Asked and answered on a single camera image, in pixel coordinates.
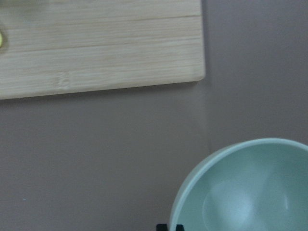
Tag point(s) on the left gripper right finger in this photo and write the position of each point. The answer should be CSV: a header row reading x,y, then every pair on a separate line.
x,y
179,227

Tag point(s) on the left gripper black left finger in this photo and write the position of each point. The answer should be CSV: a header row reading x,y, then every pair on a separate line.
x,y
162,227

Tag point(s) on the green bowl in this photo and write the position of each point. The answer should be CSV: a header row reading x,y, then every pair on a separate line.
x,y
257,185

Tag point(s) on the wooden cutting board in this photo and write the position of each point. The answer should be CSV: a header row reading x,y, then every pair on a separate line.
x,y
66,46

